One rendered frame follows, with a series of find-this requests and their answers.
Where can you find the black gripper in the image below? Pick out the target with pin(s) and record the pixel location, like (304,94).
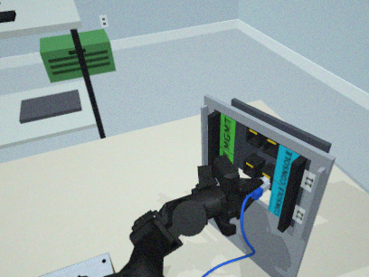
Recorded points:
(224,202)

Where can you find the blue network cable plug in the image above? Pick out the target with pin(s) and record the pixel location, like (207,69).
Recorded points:
(257,193)

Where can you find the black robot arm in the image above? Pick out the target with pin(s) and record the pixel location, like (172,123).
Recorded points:
(156,237)

